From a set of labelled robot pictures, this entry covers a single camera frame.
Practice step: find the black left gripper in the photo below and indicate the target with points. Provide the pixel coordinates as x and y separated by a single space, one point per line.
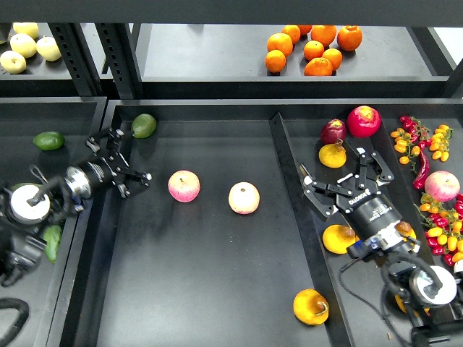
106 167

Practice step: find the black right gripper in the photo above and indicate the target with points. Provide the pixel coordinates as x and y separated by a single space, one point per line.
366 213

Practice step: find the yellow pear tray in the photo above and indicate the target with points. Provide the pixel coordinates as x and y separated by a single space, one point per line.
310 307

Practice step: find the yellow pear under arm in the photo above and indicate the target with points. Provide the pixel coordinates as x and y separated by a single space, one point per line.
402 307

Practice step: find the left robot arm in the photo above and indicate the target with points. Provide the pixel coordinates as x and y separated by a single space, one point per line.
32 215

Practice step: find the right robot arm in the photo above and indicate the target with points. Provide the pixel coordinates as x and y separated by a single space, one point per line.
423 288

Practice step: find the yellow pear upper right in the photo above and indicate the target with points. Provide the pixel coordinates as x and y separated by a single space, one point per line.
333 155

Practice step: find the green avocado tray corner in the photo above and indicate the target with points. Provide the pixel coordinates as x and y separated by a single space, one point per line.
143 126

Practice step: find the yellow pear left lower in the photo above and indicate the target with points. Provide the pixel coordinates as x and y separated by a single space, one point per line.
338 238

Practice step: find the yellow pear right lower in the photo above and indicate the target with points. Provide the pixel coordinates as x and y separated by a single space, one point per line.
405 230

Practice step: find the green avocado upper left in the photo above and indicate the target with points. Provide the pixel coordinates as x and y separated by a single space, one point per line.
49 140

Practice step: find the green avocado lower left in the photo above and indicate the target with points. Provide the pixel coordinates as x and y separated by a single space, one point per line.
52 237

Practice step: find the pale yellow pear right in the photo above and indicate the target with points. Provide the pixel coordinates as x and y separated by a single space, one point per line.
48 48

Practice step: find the pale yellow pear front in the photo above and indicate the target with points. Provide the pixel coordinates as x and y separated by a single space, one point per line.
13 62

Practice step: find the pale yellow pear back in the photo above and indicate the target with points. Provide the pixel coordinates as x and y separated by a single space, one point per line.
29 28

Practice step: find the dark red apple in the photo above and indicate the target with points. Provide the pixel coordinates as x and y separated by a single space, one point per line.
333 131

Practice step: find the bright red apple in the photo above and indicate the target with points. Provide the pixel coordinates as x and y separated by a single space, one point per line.
363 121

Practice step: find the red chili pepper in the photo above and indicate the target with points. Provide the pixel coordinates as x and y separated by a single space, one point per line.
423 172

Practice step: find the upper cherry tomato bunch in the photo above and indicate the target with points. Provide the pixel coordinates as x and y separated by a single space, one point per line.
413 138

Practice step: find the cherry tomato bunch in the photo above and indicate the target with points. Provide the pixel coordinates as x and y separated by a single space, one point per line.
442 223
413 138

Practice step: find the pink red apple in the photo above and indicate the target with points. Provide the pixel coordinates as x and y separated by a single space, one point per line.
184 186

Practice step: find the pink apple right tray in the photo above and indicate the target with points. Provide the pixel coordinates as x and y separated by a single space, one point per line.
442 186

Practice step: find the lower cherry tomato bunch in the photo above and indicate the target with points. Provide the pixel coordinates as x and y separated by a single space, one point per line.
442 223

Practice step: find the pale pink apple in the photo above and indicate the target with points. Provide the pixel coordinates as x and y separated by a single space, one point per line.
244 198

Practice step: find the orange front centre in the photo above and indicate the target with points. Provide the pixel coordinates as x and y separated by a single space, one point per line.
318 67

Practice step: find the orange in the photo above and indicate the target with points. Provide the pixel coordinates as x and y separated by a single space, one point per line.
281 42
334 56
293 31
313 49
324 34
275 61
349 38
318 67

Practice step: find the orange right of centre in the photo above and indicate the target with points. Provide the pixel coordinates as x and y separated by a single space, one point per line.
334 56

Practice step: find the black centre tray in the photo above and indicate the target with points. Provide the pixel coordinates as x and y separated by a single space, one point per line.
152 271

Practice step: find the black tray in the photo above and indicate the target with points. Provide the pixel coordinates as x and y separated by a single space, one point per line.
152 271
22 119

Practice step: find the black tray divider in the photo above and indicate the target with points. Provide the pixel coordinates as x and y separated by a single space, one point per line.
322 275

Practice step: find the black left tray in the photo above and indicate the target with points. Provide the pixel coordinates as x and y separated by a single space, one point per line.
22 119

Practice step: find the orange front left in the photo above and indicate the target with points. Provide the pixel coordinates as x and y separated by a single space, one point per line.
275 61

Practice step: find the orange far right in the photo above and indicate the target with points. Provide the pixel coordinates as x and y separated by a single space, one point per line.
349 38

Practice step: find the orange back centre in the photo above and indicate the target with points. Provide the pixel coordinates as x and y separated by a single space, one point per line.
324 34

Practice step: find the orange upper left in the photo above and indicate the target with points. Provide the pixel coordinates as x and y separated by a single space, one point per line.
281 42

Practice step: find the orange back hidden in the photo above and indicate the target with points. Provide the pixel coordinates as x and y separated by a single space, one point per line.
304 29

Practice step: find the orange back left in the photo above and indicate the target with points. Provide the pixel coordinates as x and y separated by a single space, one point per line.
293 31

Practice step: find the black metal shelf frame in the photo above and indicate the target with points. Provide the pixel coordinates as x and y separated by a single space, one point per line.
215 49

